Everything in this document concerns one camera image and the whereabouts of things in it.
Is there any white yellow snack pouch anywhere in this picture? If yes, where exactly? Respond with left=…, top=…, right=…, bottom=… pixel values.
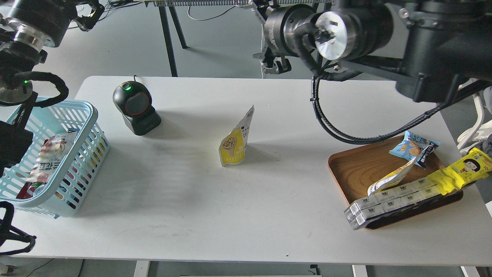
left=367, top=157, right=418, bottom=196

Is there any long clear boxed snack pack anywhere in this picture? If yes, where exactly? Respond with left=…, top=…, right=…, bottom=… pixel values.
left=343, top=177, right=441, bottom=230

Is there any red white snack bag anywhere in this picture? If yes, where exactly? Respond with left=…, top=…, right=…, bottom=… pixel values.
left=16, top=128, right=79, bottom=200

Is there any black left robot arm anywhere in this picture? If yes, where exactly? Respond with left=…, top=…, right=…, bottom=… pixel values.
left=1, top=0, right=110, bottom=255

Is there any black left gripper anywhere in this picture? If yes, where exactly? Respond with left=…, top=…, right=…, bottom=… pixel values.
left=6, top=0, right=105, bottom=48

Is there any black barcode scanner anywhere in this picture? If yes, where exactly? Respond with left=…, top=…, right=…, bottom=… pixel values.
left=112, top=75, right=161, bottom=136

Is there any yellow cartoon face snack bag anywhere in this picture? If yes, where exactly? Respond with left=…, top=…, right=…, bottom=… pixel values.
left=427, top=148, right=492, bottom=196

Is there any brown wooden tray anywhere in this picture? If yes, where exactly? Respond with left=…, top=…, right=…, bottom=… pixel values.
left=327, top=135, right=464, bottom=230

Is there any light blue plastic basket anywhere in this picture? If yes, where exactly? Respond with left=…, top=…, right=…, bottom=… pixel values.
left=0, top=100, right=110, bottom=218

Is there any blue snack packet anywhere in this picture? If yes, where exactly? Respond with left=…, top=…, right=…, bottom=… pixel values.
left=389, top=131, right=440, bottom=170

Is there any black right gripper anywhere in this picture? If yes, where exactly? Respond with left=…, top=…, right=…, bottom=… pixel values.
left=248, top=0, right=320, bottom=74

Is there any black trestle table frame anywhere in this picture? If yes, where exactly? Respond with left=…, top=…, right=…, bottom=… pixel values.
left=144, top=0, right=340, bottom=80

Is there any yellow chickpea snack pouch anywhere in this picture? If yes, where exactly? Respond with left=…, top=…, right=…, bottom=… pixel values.
left=219, top=105, right=255, bottom=167

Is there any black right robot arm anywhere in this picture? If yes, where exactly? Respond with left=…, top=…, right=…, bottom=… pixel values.
left=250, top=0, right=491, bottom=144

